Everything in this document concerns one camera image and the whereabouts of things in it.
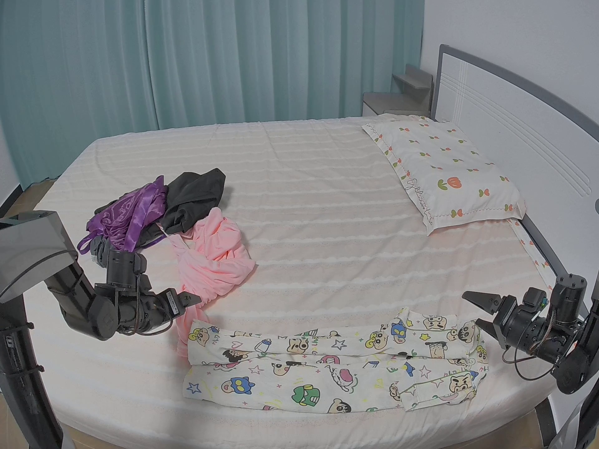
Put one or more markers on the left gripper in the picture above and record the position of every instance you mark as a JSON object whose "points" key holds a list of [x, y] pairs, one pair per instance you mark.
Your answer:
{"points": [[166, 309]]}

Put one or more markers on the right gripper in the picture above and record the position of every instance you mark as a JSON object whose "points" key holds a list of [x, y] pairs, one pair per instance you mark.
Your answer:
{"points": [[517, 328]]}

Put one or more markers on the white printed pyjama top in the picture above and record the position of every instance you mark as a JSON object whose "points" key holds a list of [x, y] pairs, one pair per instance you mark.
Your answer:
{"points": [[327, 372]]}

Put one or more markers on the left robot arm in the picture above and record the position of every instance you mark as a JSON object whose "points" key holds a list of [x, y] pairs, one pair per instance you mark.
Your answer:
{"points": [[84, 302]]}

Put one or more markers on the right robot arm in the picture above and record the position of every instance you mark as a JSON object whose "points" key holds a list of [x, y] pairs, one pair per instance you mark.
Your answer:
{"points": [[568, 297]]}

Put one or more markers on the bed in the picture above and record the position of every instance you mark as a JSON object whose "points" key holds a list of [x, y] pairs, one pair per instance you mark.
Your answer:
{"points": [[304, 180]]}

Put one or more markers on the pink garment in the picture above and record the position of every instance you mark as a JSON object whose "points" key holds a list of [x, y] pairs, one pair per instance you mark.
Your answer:
{"points": [[215, 260]]}

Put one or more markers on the purple garment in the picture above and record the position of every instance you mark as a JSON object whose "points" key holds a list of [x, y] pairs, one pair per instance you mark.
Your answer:
{"points": [[135, 208]]}

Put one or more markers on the black garment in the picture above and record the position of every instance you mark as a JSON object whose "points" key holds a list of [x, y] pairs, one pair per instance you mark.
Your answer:
{"points": [[196, 194]]}

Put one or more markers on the white printed pillow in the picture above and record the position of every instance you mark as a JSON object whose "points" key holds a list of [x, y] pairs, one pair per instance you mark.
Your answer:
{"points": [[449, 176]]}

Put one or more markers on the grey bedside table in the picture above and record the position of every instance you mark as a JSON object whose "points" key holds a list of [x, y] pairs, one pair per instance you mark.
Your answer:
{"points": [[395, 101]]}

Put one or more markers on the blue-green curtain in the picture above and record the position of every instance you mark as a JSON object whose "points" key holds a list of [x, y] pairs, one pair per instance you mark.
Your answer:
{"points": [[210, 40]]}

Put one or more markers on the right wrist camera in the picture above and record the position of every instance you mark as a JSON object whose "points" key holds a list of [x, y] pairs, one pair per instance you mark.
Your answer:
{"points": [[534, 299]]}

